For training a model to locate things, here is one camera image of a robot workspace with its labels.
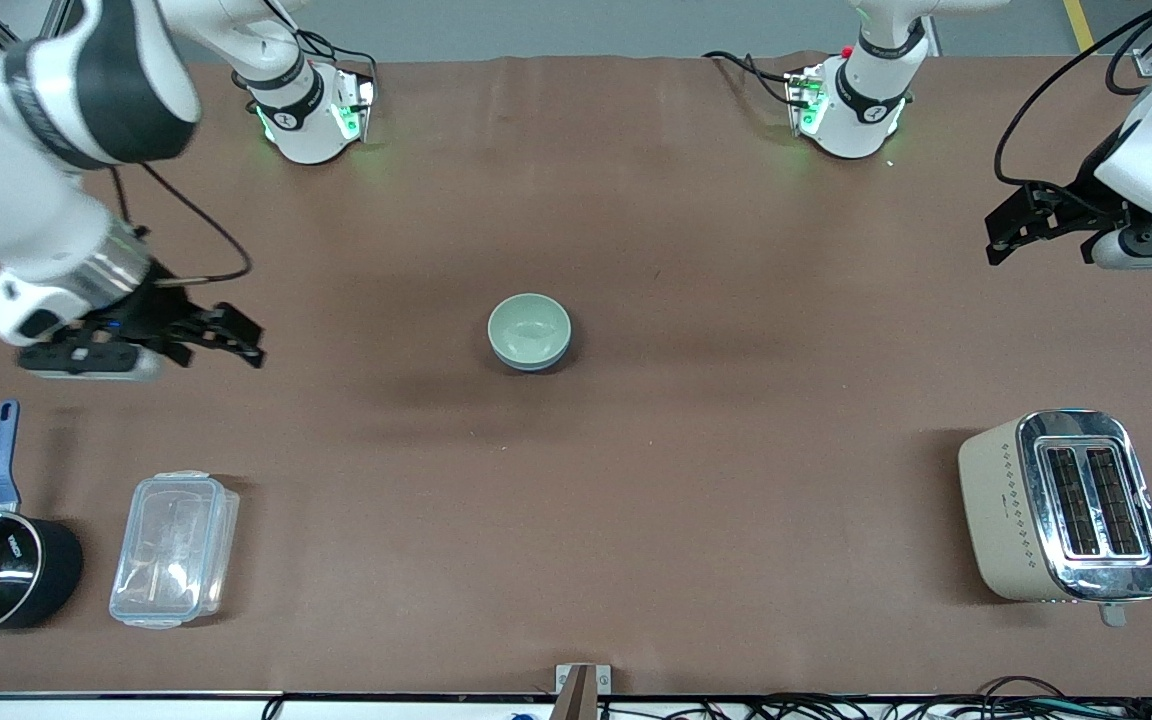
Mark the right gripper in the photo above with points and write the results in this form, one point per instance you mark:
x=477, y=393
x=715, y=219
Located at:
x=150, y=307

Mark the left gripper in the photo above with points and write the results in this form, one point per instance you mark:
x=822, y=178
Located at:
x=1082, y=197

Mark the green bowl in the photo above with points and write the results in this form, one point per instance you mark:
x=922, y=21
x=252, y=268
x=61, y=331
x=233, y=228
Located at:
x=529, y=328

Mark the blue bowl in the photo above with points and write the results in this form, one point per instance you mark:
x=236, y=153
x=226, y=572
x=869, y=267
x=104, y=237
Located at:
x=533, y=368

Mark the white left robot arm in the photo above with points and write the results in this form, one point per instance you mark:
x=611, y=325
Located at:
x=861, y=110

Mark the clear plastic food container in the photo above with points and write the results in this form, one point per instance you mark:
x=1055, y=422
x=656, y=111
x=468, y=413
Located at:
x=174, y=550

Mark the beige chrome toaster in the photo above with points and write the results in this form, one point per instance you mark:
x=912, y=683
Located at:
x=1006, y=510

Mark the brown table mat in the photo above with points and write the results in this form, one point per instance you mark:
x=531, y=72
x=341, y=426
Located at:
x=556, y=500

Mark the white table front rail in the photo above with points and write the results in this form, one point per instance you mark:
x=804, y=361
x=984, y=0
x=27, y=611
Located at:
x=136, y=706

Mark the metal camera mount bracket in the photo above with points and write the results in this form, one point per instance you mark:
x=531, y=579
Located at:
x=581, y=690

